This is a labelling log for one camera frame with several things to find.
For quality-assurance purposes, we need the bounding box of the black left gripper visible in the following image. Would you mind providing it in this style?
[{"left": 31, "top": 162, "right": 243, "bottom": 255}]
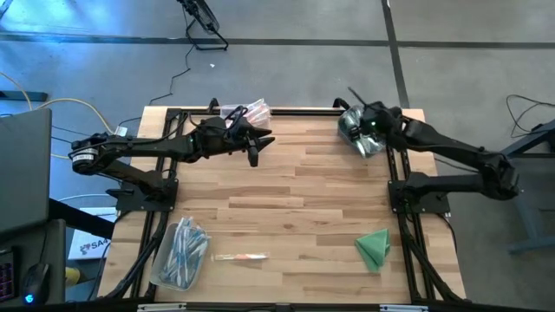
[{"left": 190, "top": 114, "right": 277, "bottom": 168}]

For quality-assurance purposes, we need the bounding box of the orange toothbrush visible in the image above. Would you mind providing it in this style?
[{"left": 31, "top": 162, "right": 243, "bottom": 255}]
[
  {"left": 212, "top": 252, "right": 270, "bottom": 262},
  {"left": 246, "top": 106, "right": 272, "bottom": 129},
  {"left": 242, "top": 98, "right": 266, "bottom": 120}
]

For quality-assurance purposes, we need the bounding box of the green toothbrush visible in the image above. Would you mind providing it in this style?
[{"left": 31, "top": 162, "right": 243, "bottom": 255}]
[{"left": 340, "top": 107, "right": 363, "bottom": 131}]

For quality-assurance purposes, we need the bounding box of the clear plastic bin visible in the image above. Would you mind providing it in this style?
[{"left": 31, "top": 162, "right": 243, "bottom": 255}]
[{"left": 219, "top": 98, "right": 272, "bottom": 131}]

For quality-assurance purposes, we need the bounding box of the dark teal plastic bin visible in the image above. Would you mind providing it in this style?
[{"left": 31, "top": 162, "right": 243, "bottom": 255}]
[{"left": 336, "top": 104, "right": 390, "bottom": 159}]

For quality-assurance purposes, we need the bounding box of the folded green cloth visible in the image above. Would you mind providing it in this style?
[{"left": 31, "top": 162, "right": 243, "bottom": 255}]
[{"left": 354, "top": 228, "right": 392, "bottom": 274}]

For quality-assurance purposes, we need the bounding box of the black floor fan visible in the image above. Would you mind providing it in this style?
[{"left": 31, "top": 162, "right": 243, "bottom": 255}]
[{"left": 175, "top": 0, "right": 230, "bottom": 52}]

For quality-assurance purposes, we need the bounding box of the grey translucent tray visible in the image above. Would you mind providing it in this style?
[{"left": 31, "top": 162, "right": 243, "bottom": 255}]
[{"left": 148, "top": 216, "right": 212, "bottom": 292}]

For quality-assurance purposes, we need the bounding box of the black desk beam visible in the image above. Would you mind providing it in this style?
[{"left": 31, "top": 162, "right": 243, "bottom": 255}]
[{"left": 47, "top": 198, "right": 116, "bottom": 240}]

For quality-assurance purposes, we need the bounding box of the white printed cardboard box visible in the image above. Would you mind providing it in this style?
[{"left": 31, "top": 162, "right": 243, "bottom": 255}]
[{"left": 68, "top": 206, "right": 119, "bottom": 261}]

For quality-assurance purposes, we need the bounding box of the small yellow object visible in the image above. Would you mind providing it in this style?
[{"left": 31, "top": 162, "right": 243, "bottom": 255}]
[{"left": 64, "top": 266, "right": 82, "bottom": 287}]

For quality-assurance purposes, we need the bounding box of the dark grey monitor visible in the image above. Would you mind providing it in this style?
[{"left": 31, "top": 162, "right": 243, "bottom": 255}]
[{"left": 0, "top": 107, "right": 53, "bottom": 237}]

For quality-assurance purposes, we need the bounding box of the dark desk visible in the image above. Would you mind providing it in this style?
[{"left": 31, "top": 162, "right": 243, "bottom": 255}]
[{"left": 0, "top": 218, "right": 67, "bottom": 307}]

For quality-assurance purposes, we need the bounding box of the black floor bar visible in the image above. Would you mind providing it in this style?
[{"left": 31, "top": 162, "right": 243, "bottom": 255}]
[{"left": 0, "top": 90, "right": 49, "bottom": 103}]

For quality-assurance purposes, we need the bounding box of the black computer mouse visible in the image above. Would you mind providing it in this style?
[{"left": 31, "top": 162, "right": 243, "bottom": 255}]
[{"left": 21, "top": 263, "right": 51, "bottom": 306}]

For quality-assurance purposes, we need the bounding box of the black keyboard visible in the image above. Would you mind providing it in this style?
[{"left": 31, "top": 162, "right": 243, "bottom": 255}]
[{"left": 0, "top": 247, "right": 19, "bottom": 303}]

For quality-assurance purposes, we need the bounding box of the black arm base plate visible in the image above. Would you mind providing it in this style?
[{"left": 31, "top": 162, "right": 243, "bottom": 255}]
[
  {"left": 106, "top": 177, "right": 180, "bottom": 213},
  {"left": 388, "top": 179, "right": 452, "bottom": 215}
]

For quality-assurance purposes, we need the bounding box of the black floor cable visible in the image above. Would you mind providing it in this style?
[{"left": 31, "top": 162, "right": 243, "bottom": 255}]
[{"left": 505, "top": 94, "right": 555, "bottom": 140}]

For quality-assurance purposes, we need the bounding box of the yellow floor cable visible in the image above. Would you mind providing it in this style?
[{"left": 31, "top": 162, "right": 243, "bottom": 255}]
[{"left": 0, "top": 71, "right": 119, "bottom": 160}]

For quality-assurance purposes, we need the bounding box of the blue-grey metal table frame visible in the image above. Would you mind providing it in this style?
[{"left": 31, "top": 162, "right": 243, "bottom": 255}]
[{"left": 498, "top": 117, "right": 555, "bottom": 256}]

